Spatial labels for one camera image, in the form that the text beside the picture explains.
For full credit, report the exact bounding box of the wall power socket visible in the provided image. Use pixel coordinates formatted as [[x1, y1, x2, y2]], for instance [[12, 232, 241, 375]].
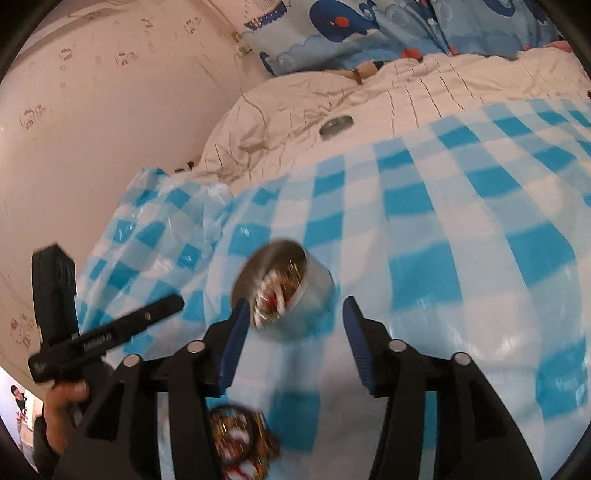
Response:
[[230, 31, 252, 58]]

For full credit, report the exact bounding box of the person's left hand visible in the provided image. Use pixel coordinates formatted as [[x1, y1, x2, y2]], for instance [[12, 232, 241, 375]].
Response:
[[43, 380, 89, 455]]

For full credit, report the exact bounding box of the brown box on bed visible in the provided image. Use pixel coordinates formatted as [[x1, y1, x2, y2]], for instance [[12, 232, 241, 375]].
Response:
[[328, 61, 385, 85]]

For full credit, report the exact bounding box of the blue white checkered plastic sheet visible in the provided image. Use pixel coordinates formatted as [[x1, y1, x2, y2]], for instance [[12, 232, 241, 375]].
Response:
[[77, 99, 590, 479]]

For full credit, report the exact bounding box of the round silver metal tin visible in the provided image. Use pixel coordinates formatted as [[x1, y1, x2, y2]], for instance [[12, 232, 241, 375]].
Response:
[[230, 239, 335, 342]]

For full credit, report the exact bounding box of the blue whale print pillow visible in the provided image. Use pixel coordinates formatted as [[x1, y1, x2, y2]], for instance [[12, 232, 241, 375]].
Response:
[[242, 0, 561, 76]]

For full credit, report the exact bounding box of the pile of beaded bracelets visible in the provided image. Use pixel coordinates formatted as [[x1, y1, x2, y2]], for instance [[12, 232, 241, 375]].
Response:
[[207, 404, 282, 480]]

